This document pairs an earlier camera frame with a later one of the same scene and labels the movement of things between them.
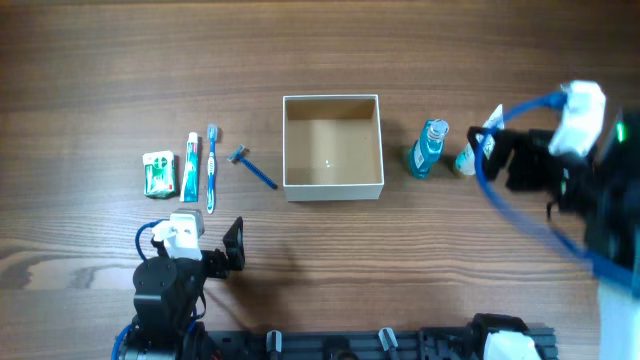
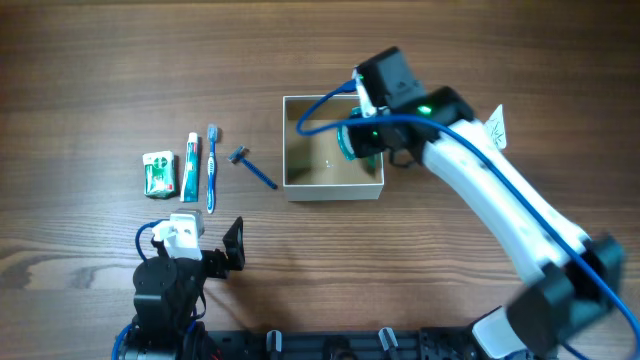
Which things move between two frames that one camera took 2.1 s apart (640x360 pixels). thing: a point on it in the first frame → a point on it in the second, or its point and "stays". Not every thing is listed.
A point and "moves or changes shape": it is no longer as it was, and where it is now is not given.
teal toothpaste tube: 190,182 stays
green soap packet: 159,174 stays
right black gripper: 507,156 → 364,138
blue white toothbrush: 212,134 stays
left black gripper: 220,260 stays
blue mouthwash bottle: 428,147 moves or changes shape
